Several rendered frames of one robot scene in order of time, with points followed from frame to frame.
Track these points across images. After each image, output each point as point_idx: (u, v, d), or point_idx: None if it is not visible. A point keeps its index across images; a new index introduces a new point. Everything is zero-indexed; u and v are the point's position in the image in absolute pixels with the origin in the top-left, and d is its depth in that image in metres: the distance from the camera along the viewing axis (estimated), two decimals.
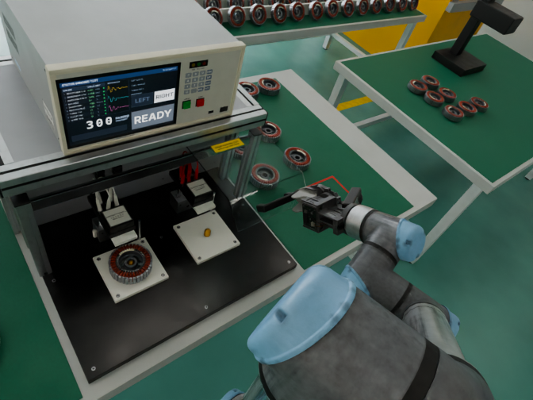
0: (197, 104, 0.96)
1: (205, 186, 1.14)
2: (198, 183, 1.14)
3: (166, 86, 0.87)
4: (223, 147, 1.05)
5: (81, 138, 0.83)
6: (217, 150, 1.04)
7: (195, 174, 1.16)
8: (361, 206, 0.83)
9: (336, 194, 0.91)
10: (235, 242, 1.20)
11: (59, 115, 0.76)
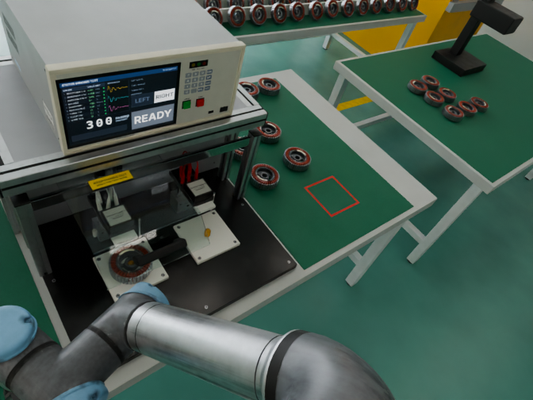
0: (197, 104, 0.96)
1: (205, 186, 1.14)
2: (198, 183, 1.14)
3: (166, 86, 0.87)
4: (104, 182, 0.88)
5: (81, 138, 0.83)
6: (96, 186, 0.86)
7: (195, 174, 1.16)
8: None
9: None
10: (235, 242, 1.20)
11: (59, 115, 0.76)
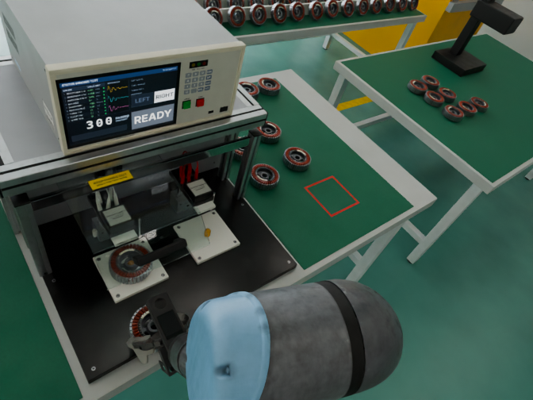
0: (197, 104, 0.96)
1: (205, 186, 1.14)
2: (198, 183, 1.14)
3: (166, 86, 0.87)
4: (104, 182, 0.88)
5: (81, 138, 0.83)
6: (96, 186, 0.86)
7: (195, 174, 1.16)
8: (172, 364, 0.73)
9: (156, 340, 0.81)
10: (235, 242, 1.20)
11: (59, 115, 0.76)
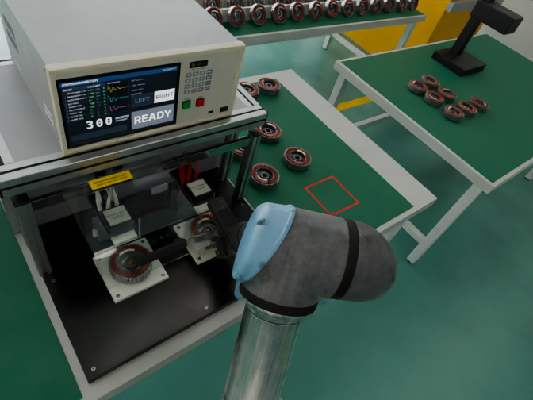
0: (197, 104, 0.96)
1: (205, 186, 1.14)
2: (198, 183, 1.14)
3: (166, 86, 0.87)
4: (104, 182, 0.88)
5: (81, 138, 0.83)
6: (96, 186, 0.86)
7: (195, 174, 1.16)
8: (231, 241, 0.99)
9: (215, 232, 1.06)
10: None
11: (59, 115, 0.76)
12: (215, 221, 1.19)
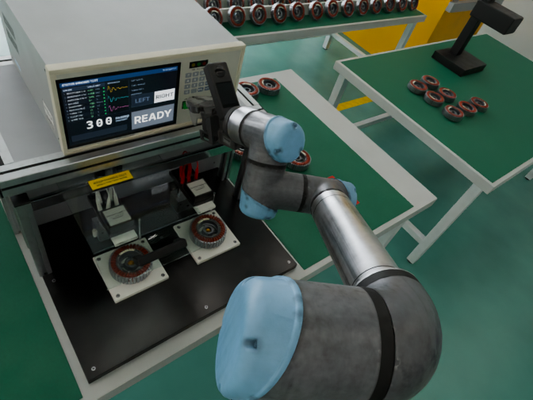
0: None
1: (205, 186, 1.14)
2: (198, 183, 1.14)
3: (166, 86, 0.87)
4: (104, 182, 0.88)
5: (81, 138, 0.83)
6: (96, 186, 0.86)
7: (195, 174, 1.16)
8: (230, 129, 0.75)
9: (207, 108, 0.81)
10: (235, 242, 1.20)
11: (59, 115, 0.76)
12: (215, 221, 1.19)
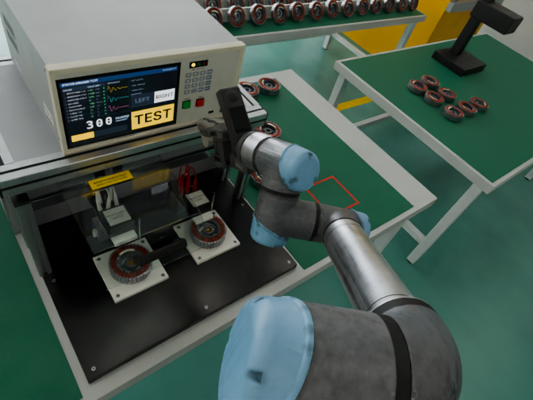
0: (197, 104, 0.96)
1: (204, 197, 1.17)
2: (197, 194, 1.17)
3: (166, 86, 0.87)
4: (104, 182, 0.88)
5: (81, 138, 0.83)
6: (96, 186, 0.86)
7: (193, 185, 1.19)
8: (243, 156, 0.75)
9: (220, 132, 0.80)
10: (235, 242, 1.20)
11: (59, 115, 0.76)
12: (215, 221, 1.19)
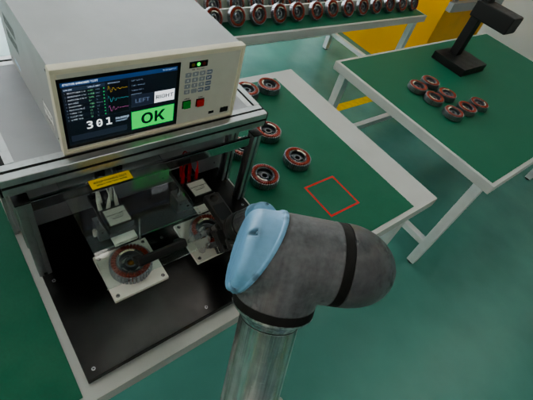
0: (197, 104, 0.96)
1: (205, 186, 1.14)
2: (198, 183, 1.14)
3: (166, 86, 0.87)
4: (104, 182, 0.88)
5: (81, 138, 0.83)
6: (96, 186, 0.86)
7: (195, 174, 1.16)
8: (228, 230, 0.99)
9: (212, 226, 1.07)
10: None
11: (59, 115, 0.76)
12: (215, 221, 1.19)
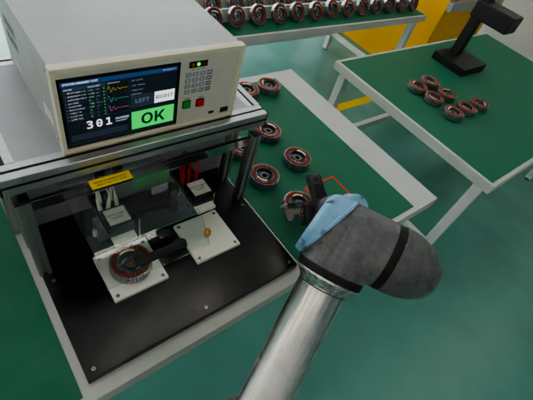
0: (197, 104, 0.96)
1: (205, 186, 1.14)
2: (198, 183, 1.14)
3: (166, 86, 0.87)
4: (104, 182, 0.88)
5: (81, 138, 0.83)
6: (96, 186, 0.86)
7: (195, 174, 1.16)
8: (320, 209, 1.13)
9: (306, 201, 1.21)
10: (235, 242, 1.20)
11: (59, 115, 0.76)
12: (307, 199, 1.35)
